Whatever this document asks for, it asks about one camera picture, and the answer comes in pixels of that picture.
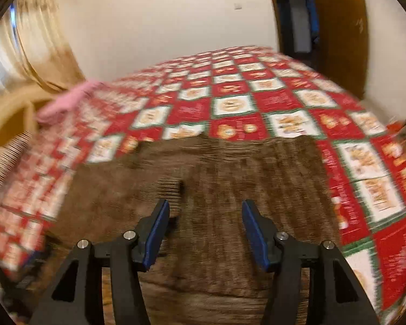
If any brown wooden door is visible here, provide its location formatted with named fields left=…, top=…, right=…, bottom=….
left=315, top=0, right=369, bottom=99

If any beige patterned curtain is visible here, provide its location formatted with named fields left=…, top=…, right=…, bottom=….
left=0, top=0, right=84, bottom=97

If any brown knitted sweater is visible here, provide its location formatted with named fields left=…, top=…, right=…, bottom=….
left=36, top=134, right=340, bottom=324

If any pink folded blanket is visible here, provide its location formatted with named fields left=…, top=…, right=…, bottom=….
left=36, top=80, right=105, bottom=125

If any cream wooden headboard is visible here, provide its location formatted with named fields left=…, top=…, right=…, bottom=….
left=0, top=83, right=58, bottom=155

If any red christmas bear bedspread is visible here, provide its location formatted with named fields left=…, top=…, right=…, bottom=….
left=0, top=46, right=406, bottom=324

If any striped pillow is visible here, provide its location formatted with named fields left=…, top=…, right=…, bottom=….
left=0, top=131, right=31, bottom=193

